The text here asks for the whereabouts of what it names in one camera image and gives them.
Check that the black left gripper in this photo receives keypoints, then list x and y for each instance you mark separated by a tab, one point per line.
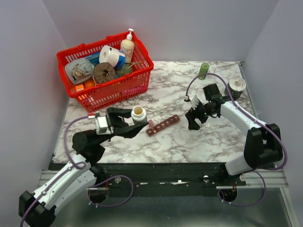
117	122

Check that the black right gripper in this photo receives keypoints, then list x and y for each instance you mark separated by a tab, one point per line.
191	115

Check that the white pill bottle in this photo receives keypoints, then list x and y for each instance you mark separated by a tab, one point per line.
138	115

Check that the red weekly pill organizer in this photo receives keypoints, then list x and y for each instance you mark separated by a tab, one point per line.
163	125

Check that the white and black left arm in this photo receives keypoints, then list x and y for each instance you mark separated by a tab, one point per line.
38	208

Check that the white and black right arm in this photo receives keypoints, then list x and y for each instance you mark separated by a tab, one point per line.
263	141

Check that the red plastic shopping basket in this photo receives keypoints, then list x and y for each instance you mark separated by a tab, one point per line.
117	90

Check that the green cylindrical bottle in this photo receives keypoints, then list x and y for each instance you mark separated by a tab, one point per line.
203	70

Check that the orange fruit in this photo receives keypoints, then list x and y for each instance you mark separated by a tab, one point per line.
89	83

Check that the camouflage tape roll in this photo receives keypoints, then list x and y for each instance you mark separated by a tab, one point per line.
236	86

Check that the green leafy vegetable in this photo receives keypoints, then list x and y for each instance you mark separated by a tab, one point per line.
127	68

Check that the small orange box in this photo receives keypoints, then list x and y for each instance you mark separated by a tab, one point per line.
79	87

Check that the white printed snack bag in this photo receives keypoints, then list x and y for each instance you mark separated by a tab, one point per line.
80	70

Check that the blue package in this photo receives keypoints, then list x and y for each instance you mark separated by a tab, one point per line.
94	58

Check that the white toilet paper roll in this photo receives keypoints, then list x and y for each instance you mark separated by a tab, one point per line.
113	56

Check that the white pump lotion bottle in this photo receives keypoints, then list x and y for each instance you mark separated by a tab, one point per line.
127	46

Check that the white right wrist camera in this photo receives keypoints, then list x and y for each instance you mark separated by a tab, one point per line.
193	100

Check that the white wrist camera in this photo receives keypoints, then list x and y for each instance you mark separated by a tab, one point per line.
193	100
102	127

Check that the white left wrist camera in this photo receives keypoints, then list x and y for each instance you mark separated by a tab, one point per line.
102	127

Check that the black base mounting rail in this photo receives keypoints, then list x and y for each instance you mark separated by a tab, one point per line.
159	180

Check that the aluminium extrusion rail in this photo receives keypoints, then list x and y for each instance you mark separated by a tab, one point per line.
272	179

